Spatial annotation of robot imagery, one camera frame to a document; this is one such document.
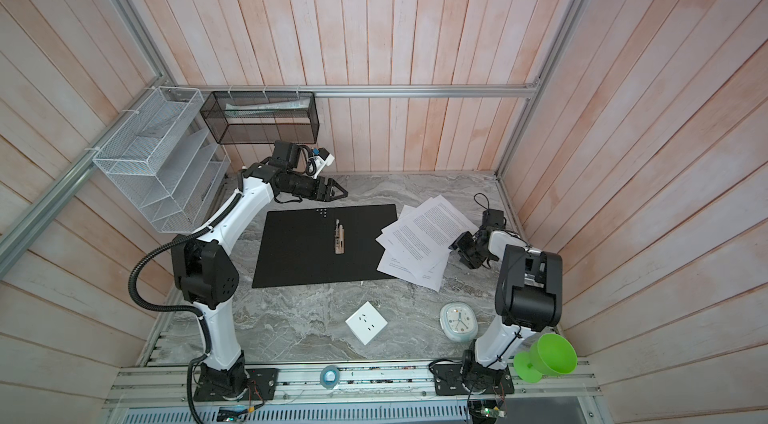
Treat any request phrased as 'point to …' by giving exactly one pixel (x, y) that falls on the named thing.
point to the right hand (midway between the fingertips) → (455, 249)
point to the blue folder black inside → (321, 245)
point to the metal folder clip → (339, 238)
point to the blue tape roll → (330, 376)
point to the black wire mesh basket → (262, 117)
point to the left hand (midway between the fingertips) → (339, 197)
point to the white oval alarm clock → (458, 321)
